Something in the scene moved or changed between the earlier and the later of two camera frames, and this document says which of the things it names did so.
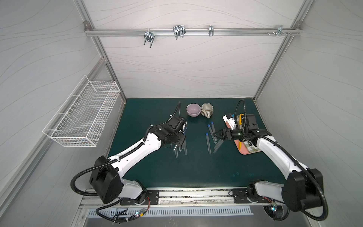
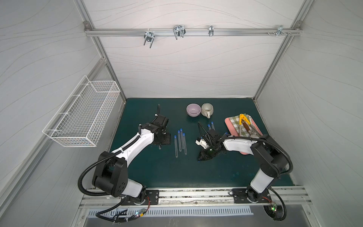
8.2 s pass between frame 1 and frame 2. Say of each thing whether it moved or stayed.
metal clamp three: stayed
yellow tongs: stayed
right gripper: moved
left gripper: moved
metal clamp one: stayed
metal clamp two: stayed
